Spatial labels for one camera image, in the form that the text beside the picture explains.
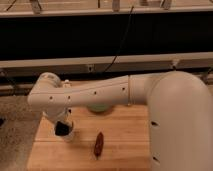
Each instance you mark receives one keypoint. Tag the black eraser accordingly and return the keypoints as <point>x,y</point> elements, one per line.
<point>62,129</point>

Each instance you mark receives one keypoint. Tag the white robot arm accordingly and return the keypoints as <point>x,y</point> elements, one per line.
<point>180,108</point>

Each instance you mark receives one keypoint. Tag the green ceramic bowl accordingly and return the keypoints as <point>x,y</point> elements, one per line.
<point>98,108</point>

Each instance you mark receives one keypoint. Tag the translucent plastic cup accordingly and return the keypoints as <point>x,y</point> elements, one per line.
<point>69,137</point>

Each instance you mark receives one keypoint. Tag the wooden cutting board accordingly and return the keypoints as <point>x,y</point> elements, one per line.
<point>126,141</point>

